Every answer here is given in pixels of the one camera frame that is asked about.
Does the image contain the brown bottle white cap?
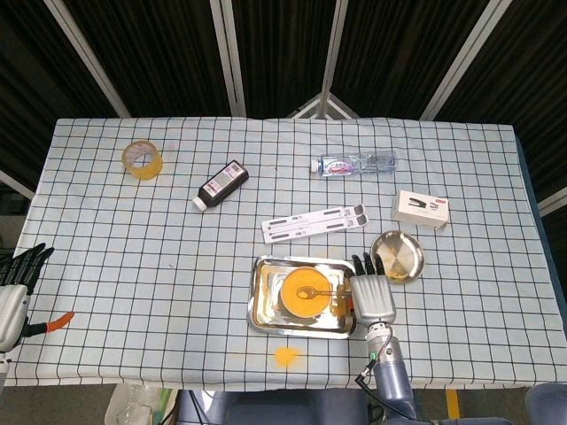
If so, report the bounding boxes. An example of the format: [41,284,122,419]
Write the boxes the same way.
[191,159,250,213]

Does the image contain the white stapler box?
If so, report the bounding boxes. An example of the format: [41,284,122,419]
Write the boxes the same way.
[390,189,451,230]

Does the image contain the large rectangular steel tray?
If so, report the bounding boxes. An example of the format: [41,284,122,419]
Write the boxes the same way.
[245,254,358,341]

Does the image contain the black folding screen white frames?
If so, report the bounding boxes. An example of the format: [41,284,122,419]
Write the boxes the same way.
[0,0,567,218]

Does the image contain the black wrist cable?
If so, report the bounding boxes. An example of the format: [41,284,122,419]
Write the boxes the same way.
[356,329,400,425]

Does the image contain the checkered tablecloth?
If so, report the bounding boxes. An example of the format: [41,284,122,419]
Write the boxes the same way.
[3,115,567,392]

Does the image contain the orange powder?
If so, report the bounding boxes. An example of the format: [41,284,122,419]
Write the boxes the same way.
[271,345,304,369]

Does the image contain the beige bowl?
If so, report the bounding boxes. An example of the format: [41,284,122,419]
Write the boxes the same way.
[279,267,333,318]

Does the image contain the clear plastic water bottle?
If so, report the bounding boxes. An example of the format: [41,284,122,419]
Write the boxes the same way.
[309,151,398,178]

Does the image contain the clear plastic bag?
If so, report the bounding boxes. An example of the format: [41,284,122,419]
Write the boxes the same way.
[104,382,178,425]

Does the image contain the white folding laptop stand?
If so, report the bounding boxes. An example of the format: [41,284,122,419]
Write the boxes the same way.
[260,203,369,245]

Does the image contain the yellow tape roll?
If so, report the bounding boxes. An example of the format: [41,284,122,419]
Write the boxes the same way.
[121,139,164,181]

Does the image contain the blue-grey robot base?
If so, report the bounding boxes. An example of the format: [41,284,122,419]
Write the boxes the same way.
[176,389,371,425]

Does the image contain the metal spoon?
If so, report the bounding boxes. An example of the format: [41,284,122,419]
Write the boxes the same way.
[295,285,353,301]

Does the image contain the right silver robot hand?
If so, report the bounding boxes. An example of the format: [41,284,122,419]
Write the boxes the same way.
[347,251,397,327]

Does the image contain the small rectangular steel tray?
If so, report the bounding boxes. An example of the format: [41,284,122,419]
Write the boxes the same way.
[256,263,351,329]

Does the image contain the round steel plate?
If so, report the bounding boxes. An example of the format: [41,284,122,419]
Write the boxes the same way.
[369,229,426,284]

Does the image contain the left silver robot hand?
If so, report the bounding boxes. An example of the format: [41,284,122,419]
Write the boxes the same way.
[0,242,75,354]

